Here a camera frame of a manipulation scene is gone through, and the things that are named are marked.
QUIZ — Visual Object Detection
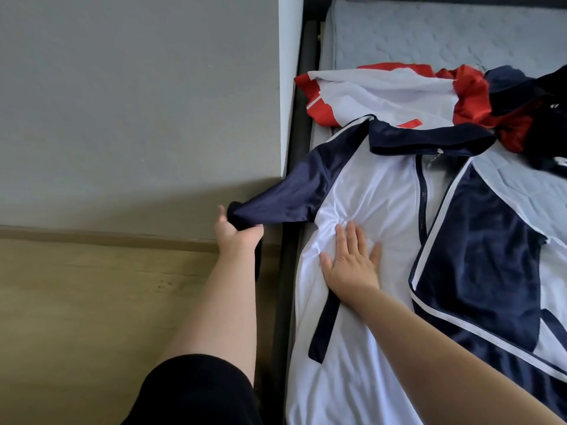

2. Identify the person's right forearm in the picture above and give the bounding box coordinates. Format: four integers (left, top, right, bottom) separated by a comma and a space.
348, 285, 565, 425

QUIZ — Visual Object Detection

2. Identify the red and white jacket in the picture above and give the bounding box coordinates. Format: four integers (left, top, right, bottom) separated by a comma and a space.
294, 62, 546, 154

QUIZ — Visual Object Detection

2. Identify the navy and white zip jacket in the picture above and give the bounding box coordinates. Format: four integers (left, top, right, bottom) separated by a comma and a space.
227, 115, 567, 425

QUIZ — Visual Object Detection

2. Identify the person's left forearm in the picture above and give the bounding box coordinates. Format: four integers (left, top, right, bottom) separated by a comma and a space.
159, 252, 263, 388

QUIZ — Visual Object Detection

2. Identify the person's right hand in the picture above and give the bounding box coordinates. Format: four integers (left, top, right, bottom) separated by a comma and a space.
319, 221, 383, 304

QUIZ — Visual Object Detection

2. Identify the wooden skirting board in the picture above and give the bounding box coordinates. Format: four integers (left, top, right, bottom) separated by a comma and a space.
0, 225, 220, 254

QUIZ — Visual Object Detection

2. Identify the dark bed frame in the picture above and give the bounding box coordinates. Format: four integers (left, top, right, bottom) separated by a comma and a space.
265, 0, 567, 425

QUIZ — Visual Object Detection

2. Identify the grey quilted mattress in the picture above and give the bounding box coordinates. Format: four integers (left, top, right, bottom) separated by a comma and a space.
309, 0, 567, 255

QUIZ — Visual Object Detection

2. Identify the dark navy garment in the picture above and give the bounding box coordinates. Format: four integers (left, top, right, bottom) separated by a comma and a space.
484, 64, 567, 178

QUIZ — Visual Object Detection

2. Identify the person's left hand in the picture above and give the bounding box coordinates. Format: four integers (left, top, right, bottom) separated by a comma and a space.
215, 205, 265, 258

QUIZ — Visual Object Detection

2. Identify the person's black sleeve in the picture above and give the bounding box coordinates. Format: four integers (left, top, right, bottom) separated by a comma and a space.
121, 354, 265, 425

